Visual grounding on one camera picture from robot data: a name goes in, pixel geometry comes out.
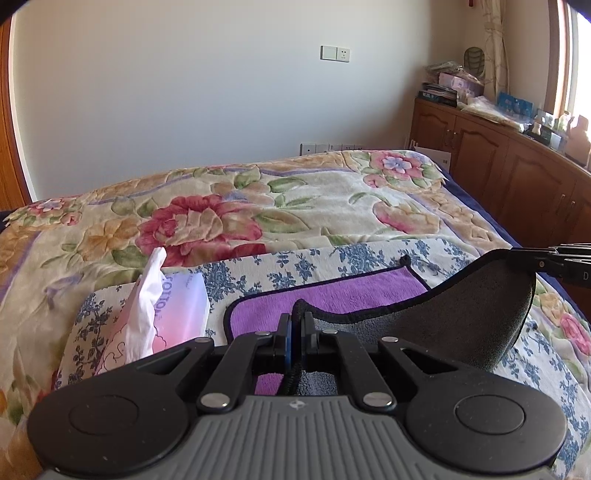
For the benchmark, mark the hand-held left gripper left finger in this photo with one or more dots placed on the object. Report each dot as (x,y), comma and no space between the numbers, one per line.
(287,333)

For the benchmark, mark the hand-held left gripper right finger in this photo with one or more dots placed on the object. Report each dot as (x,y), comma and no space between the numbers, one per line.
(304,333)

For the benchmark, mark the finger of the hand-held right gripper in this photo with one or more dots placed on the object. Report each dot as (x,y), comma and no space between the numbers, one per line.
(570,265)

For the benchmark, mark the purple and grey towel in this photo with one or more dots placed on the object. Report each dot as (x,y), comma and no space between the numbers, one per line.
(369,302)

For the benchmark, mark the blue floral white cloth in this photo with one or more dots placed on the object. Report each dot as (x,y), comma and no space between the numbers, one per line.
(258,272)

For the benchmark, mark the pink tissue pack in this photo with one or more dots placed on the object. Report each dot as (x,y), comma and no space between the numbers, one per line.
(178,314)

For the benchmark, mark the wooden cabinet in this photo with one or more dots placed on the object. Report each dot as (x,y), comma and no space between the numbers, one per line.
(503,161)

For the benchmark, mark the group of small bottles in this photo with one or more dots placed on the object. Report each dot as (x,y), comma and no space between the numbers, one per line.
(561,131)

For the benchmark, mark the floral blanket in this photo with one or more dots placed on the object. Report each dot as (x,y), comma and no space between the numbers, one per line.
(221,207)

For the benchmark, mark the blue printed packet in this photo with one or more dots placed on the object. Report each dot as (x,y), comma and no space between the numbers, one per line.
(515,105)

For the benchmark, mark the white flat box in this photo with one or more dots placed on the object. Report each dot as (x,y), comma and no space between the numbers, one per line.
(436,158)

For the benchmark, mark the clear plastic bags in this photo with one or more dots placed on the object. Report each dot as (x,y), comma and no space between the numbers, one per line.
(489,110)

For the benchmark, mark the dark flat box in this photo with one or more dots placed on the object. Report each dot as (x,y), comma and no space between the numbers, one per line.
(436,98)

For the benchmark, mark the pink box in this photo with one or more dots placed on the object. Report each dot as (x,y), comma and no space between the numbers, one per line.
(457,83)

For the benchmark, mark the dark round ornament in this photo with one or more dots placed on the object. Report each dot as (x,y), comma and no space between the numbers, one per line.
(474,61)

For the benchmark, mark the patterned curtain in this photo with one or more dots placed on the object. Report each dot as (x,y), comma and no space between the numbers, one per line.
(494,50)

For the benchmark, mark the row of wall sockets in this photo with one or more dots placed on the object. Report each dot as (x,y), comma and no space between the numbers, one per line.
(332,147)

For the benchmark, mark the wooden window frame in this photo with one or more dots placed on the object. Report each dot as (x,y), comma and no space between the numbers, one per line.
(561,60)

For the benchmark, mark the white wall switch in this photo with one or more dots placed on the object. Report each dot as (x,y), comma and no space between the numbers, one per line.
(335,53)

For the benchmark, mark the wooden door frame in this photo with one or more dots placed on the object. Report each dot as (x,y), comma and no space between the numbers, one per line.
(14,124)

